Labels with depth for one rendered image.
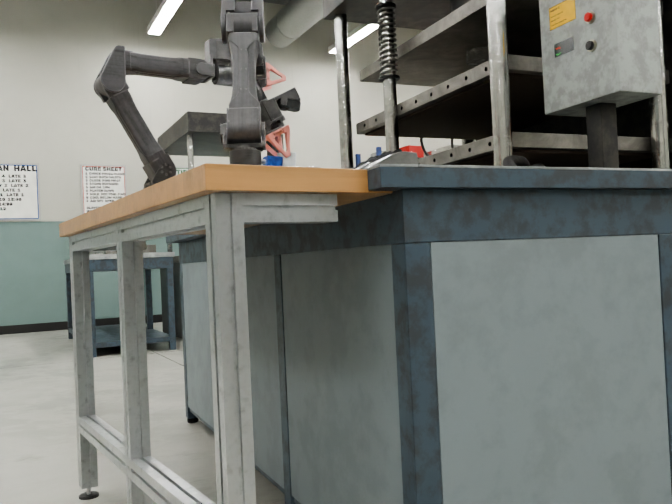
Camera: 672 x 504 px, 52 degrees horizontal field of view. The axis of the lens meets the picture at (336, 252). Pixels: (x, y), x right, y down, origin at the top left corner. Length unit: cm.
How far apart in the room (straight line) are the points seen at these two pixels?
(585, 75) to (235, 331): 140
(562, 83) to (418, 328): 122
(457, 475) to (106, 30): 858
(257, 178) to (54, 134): 800
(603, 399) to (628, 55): 102
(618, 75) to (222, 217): 130
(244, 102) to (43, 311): 755
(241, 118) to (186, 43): 821
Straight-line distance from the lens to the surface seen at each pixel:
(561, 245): 134
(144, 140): 192
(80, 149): 900
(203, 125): 638
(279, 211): 108
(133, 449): 161
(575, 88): 216
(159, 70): 198
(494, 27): 229
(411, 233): 115
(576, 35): 218
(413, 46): 289
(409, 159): 187
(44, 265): 883
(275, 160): 177
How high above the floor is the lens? 64
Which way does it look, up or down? 1 degrees up
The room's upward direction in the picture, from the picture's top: 3 degrees counter-clockwise
